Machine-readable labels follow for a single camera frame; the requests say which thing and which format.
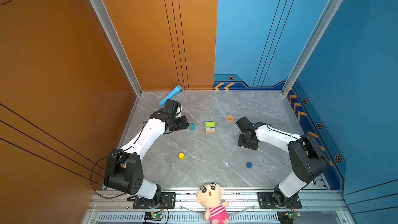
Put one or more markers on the yellow cylinder block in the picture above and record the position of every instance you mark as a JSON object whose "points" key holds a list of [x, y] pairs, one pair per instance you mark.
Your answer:
{"points": [[181, 156]]}

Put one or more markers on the circuit board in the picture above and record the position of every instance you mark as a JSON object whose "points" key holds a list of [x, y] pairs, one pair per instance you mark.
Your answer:
{"points": [[153, 218], [287, 217]]}

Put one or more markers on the aluminium front rail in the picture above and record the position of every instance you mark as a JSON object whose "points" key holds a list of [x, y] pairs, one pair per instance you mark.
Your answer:
{"points": [[318, 207]]}

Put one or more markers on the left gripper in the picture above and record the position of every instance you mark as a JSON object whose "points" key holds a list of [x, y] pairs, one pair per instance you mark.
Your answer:
{"points": [[184, 124]]}

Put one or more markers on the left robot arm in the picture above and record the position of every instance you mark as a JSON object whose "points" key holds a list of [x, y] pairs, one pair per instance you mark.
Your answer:
{"points": [[124, 171]]}

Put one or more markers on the cyan toy microphone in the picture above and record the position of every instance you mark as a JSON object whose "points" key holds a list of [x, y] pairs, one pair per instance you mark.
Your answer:
{"points": [[170, 95]]}

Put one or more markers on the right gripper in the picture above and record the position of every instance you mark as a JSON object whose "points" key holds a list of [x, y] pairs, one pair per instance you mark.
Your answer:
{"points": [[252, 146]]}

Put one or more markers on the right circuit board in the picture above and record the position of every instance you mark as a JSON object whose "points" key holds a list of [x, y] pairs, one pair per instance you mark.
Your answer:
{"points": [[287, 217]]}

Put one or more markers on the left circuit board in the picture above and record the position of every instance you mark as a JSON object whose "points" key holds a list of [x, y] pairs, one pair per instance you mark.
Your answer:
{"points": [[153, 218]]}

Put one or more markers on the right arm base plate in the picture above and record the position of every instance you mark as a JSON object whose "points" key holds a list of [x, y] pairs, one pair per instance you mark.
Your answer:
{"points": [[274, 200]]}

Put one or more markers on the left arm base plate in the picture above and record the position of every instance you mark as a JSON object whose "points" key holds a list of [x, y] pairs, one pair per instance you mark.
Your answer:
{"points": [[164, 199]]}

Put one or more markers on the plush doll pink shirt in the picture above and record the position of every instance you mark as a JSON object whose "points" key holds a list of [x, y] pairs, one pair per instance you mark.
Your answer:
{"points": [[210, 197]]}

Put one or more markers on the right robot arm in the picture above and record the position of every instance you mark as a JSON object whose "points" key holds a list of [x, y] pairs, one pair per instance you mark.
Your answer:
{"points": [[308, 160]]}

